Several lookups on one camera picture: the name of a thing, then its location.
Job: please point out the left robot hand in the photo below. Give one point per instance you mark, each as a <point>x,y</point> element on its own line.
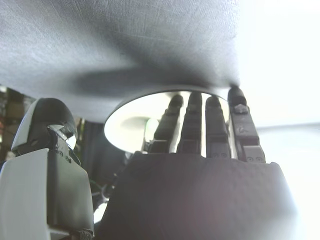
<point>187,195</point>

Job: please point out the white round plate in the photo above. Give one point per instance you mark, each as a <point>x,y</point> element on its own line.
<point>130,125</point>

